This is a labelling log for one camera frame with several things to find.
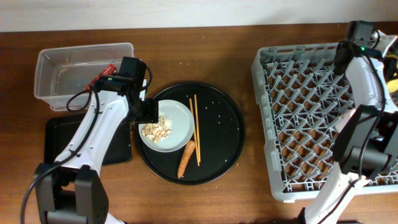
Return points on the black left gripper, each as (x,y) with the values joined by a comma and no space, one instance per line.
(151,114)

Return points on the peanut shells and rice pile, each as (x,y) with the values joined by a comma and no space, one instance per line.
(158,131)

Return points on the grey ceramic plate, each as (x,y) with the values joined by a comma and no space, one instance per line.
(182,127)

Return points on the wooden chopstick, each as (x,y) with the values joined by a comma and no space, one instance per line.
(194,133)
(198,128)

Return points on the red snack wrapper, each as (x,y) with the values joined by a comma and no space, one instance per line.
(110,69)

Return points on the orange carrot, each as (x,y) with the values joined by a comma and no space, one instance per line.
(188,151)

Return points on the yellow bowl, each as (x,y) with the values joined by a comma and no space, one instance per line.
(392,85)

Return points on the pink cup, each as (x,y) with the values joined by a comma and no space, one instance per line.
(344,118)

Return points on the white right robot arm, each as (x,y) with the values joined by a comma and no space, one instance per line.
(367,141)

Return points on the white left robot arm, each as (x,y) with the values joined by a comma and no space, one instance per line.
(70,190)

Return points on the clear plastic waste bin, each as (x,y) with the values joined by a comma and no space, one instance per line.
(63,72)

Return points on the grey dishwasher rack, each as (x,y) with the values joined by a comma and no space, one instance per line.
(301,100)

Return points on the round black serving tray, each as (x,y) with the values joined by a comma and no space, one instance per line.
(222,136)

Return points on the black rectangular tray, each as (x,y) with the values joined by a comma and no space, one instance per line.
(60,130)

